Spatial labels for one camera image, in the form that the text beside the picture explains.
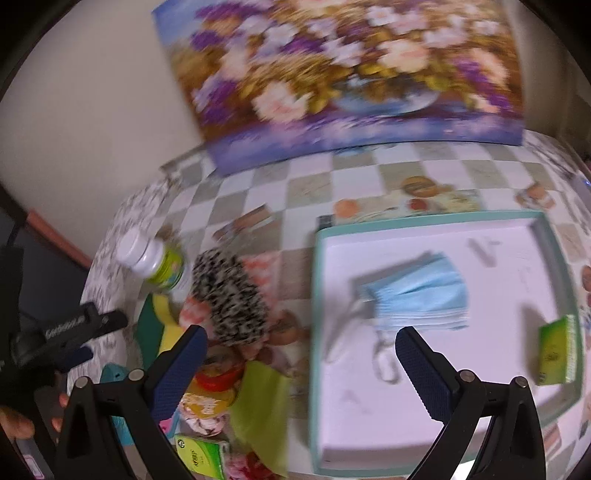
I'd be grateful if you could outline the white bottle with green label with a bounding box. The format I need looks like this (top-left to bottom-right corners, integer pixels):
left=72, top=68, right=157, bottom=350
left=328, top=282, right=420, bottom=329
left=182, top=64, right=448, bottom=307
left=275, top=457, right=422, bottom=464
left=115, top=229, right=188, bottom=292

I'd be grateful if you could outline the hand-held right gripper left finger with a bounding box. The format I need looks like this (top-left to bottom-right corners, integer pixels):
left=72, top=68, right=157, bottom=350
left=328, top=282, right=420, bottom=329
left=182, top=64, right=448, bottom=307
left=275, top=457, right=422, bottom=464
left=54, top=325, right=209, bottom=480

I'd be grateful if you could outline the person's left hand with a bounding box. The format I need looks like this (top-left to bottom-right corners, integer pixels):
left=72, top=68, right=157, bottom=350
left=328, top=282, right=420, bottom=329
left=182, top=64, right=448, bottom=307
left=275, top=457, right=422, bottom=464
left=0, top=391, right=71, bottom=442

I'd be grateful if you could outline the green tissue packet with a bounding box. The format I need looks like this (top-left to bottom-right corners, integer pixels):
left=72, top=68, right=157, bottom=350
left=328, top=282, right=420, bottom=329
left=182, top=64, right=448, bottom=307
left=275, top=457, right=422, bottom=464
left=536, top=315, right=578, bottom=386
left=174, top=434, right=230, bottom=480

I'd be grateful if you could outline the pink floral cloth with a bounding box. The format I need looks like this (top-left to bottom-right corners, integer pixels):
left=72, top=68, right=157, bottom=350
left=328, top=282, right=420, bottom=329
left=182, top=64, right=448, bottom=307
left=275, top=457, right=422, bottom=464
left=184, top=406, right=228, bottom=437

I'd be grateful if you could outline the reddish brown board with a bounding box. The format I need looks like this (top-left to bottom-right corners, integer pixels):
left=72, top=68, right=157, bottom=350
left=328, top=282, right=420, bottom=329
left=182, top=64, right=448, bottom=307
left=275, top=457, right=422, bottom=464
left=27, top=210, right=94, bottom=271

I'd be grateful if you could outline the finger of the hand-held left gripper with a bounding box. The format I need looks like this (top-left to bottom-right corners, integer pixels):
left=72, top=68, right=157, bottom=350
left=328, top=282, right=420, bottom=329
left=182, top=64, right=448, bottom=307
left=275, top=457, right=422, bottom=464
left=53, top=346, right=94, bottom=374
left=78, top=302, right=129, bottom=343

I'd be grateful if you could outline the dark cabinet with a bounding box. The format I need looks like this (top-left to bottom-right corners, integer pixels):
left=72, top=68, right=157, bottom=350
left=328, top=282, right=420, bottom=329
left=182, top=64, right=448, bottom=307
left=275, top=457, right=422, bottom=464
left=0, top=182, right=88, bottom=278

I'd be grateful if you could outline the white floral tablecloth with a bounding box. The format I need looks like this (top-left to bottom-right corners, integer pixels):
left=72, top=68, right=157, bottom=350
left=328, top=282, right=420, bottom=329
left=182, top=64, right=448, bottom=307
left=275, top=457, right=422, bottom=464
left=82, top=178, right=178, bottom=324

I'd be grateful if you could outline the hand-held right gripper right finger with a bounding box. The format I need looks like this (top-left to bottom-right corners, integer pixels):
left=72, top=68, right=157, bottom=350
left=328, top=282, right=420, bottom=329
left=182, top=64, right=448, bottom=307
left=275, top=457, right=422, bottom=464
left=395, top=326, right=560, bottom=480

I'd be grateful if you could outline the light green cloth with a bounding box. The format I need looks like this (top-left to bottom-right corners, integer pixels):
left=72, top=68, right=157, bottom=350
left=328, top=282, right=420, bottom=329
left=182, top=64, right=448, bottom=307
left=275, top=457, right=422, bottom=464
left=228, top=360, right=293, bottom=479

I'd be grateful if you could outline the checkered printed tablecloth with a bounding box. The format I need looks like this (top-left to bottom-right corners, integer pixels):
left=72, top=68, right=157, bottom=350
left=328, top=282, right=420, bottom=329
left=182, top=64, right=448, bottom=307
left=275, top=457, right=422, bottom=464
left=81, top=131, right=591, bottom=480

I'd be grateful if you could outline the teal plastic object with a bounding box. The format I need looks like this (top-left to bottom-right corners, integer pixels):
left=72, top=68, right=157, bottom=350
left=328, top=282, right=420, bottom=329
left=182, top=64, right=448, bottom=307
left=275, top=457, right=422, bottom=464
left=100, top=364, right=145, bottom=445

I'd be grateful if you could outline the blue face mask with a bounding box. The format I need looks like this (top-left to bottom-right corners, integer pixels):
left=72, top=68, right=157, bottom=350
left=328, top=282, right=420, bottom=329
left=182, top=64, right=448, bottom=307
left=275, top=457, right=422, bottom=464
left=323, top=251, right=471, bottom=384

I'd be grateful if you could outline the red tape roll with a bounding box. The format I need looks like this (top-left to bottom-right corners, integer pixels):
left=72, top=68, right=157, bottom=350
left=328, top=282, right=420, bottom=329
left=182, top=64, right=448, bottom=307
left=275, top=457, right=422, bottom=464
left=194, top=359, right=246, bottom=394

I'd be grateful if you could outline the white box with teal rim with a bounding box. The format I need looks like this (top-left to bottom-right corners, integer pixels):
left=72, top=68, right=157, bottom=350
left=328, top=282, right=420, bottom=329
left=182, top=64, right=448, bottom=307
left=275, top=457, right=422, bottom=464
left=308, top=210, right=581, bottom=476

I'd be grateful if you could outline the leopard print scrunchie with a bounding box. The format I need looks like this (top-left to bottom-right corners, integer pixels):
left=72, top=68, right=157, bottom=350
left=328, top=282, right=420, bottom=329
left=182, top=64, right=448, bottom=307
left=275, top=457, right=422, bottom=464
left=191, top=248, right=271, bottom=345

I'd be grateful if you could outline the pink and white striped towel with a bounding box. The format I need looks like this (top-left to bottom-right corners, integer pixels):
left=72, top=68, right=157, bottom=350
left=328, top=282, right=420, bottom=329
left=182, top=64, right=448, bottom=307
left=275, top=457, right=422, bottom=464
left=180, top=255, right=283, bottom=334

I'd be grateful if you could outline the flower painting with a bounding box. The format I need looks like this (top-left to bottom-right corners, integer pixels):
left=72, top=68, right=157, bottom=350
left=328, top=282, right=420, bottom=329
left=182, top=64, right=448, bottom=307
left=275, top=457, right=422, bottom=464
left=151, top=0, right=527, bottom=177

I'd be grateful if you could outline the green and yellow sponge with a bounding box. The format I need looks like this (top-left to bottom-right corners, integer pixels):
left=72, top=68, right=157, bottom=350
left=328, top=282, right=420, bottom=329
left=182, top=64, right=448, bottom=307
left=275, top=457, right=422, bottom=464
left=137, top=293, right=195, bottom=366

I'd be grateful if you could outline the yellow round fan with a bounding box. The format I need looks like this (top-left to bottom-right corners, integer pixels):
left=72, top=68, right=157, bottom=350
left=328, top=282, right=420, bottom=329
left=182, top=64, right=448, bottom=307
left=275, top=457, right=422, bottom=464
left=184, top=388, right=237, bottom=417

